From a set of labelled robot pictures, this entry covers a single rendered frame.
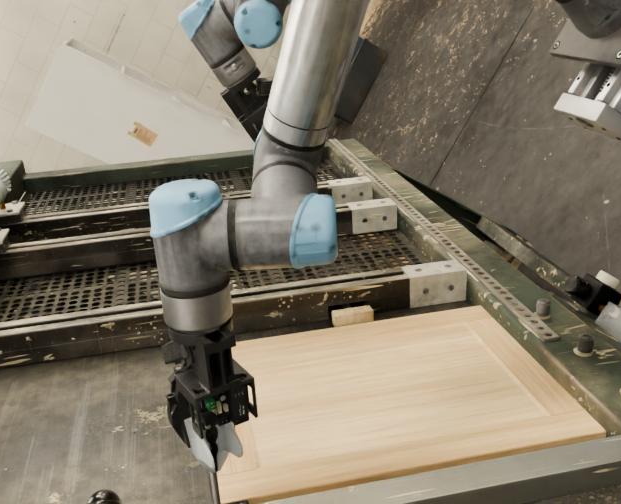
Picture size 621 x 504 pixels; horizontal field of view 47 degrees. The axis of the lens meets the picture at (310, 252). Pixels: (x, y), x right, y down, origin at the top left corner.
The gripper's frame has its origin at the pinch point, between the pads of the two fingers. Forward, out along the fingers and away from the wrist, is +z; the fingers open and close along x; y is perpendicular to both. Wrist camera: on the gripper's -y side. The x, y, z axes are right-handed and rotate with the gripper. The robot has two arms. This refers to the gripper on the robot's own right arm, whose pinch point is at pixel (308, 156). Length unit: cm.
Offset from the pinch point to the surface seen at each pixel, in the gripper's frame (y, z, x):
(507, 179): -75, 109, -150
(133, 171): 49, 4, -121
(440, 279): -7.8, 35.6, 8.2
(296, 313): 20.2, 22.9, 7.9
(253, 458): 33, 17, 50
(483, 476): 8, 29, 65
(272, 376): 28.0, 20.1, 28.0
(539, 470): 1, 33, 66
